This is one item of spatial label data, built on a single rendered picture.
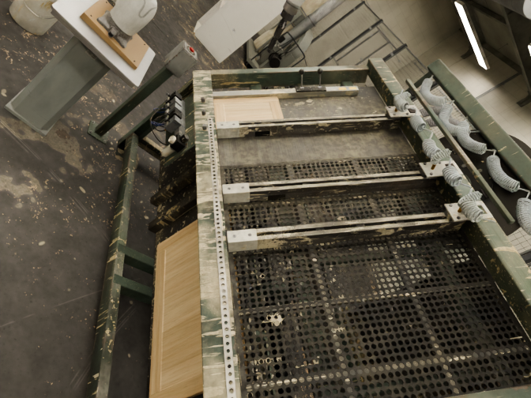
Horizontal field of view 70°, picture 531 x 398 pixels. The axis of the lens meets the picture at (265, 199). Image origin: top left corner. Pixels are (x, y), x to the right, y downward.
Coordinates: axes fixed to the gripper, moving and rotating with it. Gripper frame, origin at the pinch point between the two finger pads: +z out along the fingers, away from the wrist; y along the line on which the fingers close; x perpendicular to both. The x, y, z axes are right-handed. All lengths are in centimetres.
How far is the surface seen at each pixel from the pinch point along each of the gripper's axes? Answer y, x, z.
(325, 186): -99, -35, 22
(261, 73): 8.8, -4.9, 22.3
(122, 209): -68, 47, 109
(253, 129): -53, -3, 33
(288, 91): -12.3, -21.5, 18.4
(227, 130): -55, 11, 39
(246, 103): -21.8, 1.1, 33.3
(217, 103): -23, 17, 41
